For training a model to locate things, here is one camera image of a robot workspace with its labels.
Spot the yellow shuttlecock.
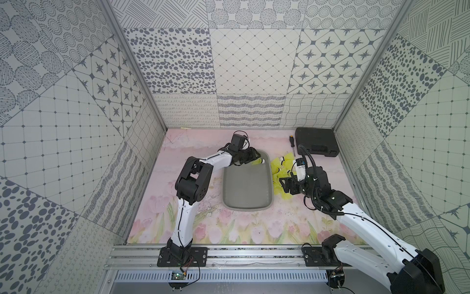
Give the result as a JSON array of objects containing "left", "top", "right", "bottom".
[
  {"left": 270, "top": 161, "right": 284, "bottom": 176},
  {"left": 274, "top": 186, "right": 293, "bottom": 200},
  {"left": 250, "top": 156, "right": 265, "bottom": 165},
  {"left": 272, "top": 174, "right": 281, "bottom": 186},
  {"left": 278, "top": 153, "right": 296, "bottom": 170}
]

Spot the grey plastic storage box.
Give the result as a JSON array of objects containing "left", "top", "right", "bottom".
[{"left": 222, "top": 150, "right": 274, "bottom": 211}]

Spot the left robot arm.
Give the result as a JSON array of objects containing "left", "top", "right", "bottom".
[{"left": 167, "top": 147, "right": 265, "bottom": 258}]

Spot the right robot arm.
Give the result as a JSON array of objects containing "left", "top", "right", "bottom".
[{"left": 279, "top": 164, "right": 446, "bottom": 294}]

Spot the black plastic tool case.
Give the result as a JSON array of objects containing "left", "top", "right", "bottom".
[{"left": 295, "top": 127, "right": 340, "bottom": 158}]

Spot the green circuit board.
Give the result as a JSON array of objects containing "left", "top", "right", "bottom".
[{"left": 171, "top": 271, "right": 187, "bottom": 281}]

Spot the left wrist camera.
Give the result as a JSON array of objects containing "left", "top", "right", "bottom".
[{"left": 229, "top": 131, "right": 250, "bottom": 151}]

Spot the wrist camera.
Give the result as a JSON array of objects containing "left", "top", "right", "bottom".
[
  {"left": 296, "top": 145, "right": 317, "bottom": 183},
  {"left": 229, "top": 131, "right": 250, "bottom": 151}
]

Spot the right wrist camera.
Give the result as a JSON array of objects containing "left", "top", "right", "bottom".
[{"left": 296, "top": 145, "right": 317, "bottom": 183}]

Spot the black handled screwdriver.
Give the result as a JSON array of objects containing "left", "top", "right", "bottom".
[{"left": 289, "top": 135, "right": 296, "bottom": 156}]

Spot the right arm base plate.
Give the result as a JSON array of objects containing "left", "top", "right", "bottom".
[{"left": 301, "top": 243, "right": 341, "bottom": 268}]

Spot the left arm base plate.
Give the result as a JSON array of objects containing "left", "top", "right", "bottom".
[{"left": 157, "top": 247, "right": 208, "bottom": 267}]

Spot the aluminium mounting rail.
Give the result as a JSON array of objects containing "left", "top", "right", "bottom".
[{"left": 104, "top": 244, "right": 406, "bottom": 271}]

